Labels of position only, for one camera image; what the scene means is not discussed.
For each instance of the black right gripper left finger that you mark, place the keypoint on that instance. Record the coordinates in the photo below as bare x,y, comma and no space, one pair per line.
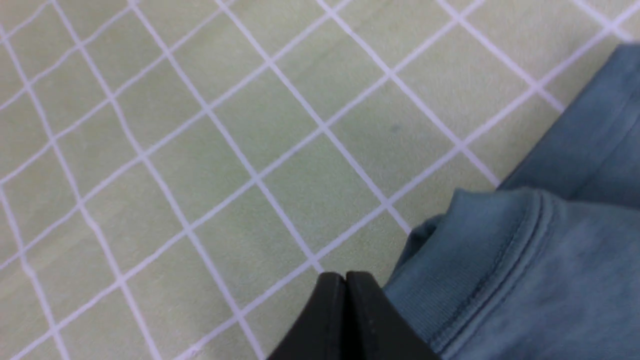
317,332

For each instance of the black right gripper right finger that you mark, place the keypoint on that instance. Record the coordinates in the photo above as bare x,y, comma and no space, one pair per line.
374,330

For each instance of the green long-sleeve top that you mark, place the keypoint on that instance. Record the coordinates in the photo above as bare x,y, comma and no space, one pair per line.
547,266

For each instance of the green checkered tablecloth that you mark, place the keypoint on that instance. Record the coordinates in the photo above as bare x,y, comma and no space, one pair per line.
176,173

